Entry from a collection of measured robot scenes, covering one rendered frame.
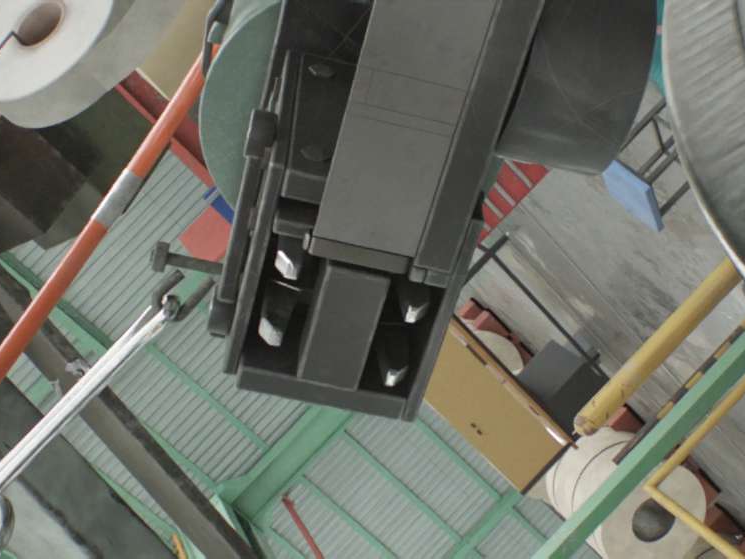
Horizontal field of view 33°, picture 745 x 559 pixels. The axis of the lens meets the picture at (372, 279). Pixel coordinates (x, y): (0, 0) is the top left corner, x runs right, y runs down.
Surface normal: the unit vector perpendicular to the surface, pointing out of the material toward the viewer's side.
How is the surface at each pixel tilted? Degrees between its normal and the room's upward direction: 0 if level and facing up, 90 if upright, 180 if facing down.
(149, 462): 34
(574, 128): 56
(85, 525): 140
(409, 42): 65
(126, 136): 126
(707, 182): 90
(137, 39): 89
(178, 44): 90
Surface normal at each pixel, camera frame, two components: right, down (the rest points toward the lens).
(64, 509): 0.73, -0.38
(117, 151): 0.66, -0.21
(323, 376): 0.00, 0.54
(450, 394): 0.32, 0.25
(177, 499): -0.58, 0.57
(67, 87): 0.33, 0.69
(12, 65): -0.45, -0.47
